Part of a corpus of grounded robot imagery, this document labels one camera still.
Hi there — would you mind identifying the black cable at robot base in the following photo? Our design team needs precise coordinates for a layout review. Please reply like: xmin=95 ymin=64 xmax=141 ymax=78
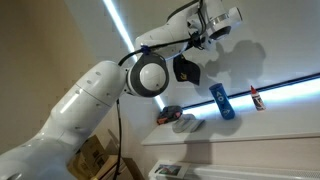
xmin=112 ymin=99 xmax=123 ymax=180

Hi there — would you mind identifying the white roller blind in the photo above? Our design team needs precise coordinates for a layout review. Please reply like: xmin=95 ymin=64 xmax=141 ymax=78
xmin=103 ymin=0 xmax=320 ymax=109

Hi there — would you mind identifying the colourful sticker on radiator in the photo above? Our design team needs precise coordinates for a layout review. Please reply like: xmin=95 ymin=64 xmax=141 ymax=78
xmin=153 ymin=163 xmax=183 ymax=177

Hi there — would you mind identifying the open white drawer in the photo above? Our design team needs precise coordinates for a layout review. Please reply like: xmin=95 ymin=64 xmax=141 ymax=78
xmin=147 ymin=159 xmax=320 ymax=180

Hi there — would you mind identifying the white glue bottle red cap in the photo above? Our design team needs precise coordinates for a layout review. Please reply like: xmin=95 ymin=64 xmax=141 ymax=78
xmin=250 ymin=85 xmax=267 ymax=112

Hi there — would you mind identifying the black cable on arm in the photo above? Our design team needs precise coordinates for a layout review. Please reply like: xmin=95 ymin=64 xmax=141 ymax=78
xmin=117 ymin=0 xmax=208 ymax=67

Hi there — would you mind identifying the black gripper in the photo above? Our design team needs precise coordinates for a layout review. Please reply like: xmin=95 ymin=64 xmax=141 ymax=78
xmin=190 ymin=32 xmax=210 ymax=51

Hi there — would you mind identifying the navy cap with yellow logo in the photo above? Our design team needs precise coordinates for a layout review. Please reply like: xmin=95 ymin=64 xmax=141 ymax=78
xmin=172 ymin=53 xmax=202 ymax=87

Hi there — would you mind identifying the blue tennis ball can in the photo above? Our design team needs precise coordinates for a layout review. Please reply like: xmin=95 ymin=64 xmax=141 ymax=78
xmin=208 ymin=83 xmax=236 ymax=121

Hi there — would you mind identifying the small cardboard box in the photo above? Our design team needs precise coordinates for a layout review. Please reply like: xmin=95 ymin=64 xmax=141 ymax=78
xmin=67 ymin=134 xmax=110 ymax=180

